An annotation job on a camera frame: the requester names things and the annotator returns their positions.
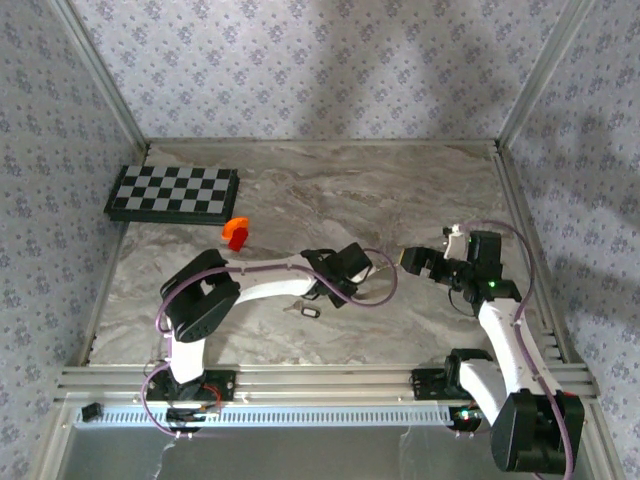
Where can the wide aluminium base rail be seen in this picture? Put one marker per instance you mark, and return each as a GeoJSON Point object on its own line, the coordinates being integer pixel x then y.
{"type": "Point", "coordinates": [325, 385]}

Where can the orange curved plastic piece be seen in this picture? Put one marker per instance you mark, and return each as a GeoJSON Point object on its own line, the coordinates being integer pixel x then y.
{"type": "Point", "coordinates": [235, 225]}

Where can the grey metal panel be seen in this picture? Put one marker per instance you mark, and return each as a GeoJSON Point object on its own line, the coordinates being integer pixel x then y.
{"type": "Point", "coordinates": [300, 455]}

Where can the aluminium table side rail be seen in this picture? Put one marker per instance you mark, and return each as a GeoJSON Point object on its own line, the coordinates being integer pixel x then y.
{"type": "Point", "coordinates": [99, 310]}
{"type": "Point", "coordinates": [515, 200]}

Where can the small black box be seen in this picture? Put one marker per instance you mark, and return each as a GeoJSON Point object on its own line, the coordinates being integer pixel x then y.
{"type": "Point", "coordinates": [91, 411]}

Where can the aluminium frame post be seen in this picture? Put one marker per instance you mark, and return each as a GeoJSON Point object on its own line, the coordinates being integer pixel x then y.
{"type": "Point", "coordinates": [541, 75]}
{"type": "Point", "coordinates": [102, 75]}

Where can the small circuit board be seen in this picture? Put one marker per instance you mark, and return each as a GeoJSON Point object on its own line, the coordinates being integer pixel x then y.
{"type": "Point", "coordinates": [190, 415]}
{"type": "Point", "coordinates": [465, 415]}

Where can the black and grey checkerboard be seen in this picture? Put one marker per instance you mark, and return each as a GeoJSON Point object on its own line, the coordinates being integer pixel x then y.
{"type": "Point", "coordinates": [170, 190]}

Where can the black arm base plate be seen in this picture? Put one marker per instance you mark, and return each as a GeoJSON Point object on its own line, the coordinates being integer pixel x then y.
{"type": "Point", "coordinates": [225, 387]}
{"type": "Point", "coordinates": [425, 382]}

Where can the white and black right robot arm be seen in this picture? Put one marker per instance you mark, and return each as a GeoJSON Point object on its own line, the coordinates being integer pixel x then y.
{"type": "Point", "coordinates": [500, 340]}

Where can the thin aluminium table rail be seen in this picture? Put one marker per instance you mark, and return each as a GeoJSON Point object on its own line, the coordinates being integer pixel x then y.
{"type": "Point", "coordinates": [325, 142]}

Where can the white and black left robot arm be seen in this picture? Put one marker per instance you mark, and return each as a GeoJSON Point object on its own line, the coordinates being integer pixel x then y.
{"type": "Point", "coordinates": [270, 285]}

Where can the red plastic block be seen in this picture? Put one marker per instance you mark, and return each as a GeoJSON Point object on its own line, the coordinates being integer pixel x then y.
{"type": "Point", "coordinates": [237, 241]}

